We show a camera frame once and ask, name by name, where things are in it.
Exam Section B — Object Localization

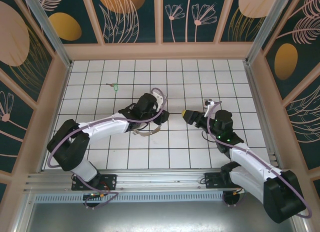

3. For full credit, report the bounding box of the metal keyring with chain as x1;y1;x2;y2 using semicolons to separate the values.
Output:
132;124;162;138

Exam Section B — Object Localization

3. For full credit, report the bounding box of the sheet metal panel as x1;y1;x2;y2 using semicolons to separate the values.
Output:
14;201;311;232

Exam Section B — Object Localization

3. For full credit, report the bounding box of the small circuit board with LEDs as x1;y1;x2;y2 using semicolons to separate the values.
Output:
83;191;108;200

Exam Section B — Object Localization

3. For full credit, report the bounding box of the aluminium side rail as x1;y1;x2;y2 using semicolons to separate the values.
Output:
243;63;285;169

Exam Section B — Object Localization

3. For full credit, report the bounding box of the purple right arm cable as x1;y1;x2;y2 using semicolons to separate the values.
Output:
206;100;313;217

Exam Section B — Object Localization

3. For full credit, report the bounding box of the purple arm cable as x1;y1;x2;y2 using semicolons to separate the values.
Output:
206;100;313;217
47;87;169;209

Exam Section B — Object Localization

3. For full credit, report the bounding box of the aluminium mounting rail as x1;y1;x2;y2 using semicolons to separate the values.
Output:
23;168;297;194

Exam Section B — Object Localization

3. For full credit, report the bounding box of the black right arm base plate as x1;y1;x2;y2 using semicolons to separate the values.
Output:
203;172;241;190

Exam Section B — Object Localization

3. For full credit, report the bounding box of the perforated metal cable tray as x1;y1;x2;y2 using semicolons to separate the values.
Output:
32;193;290;203

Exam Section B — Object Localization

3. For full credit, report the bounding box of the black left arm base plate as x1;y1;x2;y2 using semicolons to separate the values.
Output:
71;174;118;191

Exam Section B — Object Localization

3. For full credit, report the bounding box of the aluminium frame post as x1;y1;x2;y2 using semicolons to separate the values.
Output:
19;0;74;69
245;0;293;65

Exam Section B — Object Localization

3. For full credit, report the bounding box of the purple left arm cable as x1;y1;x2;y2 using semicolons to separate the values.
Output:
47;87;169;209

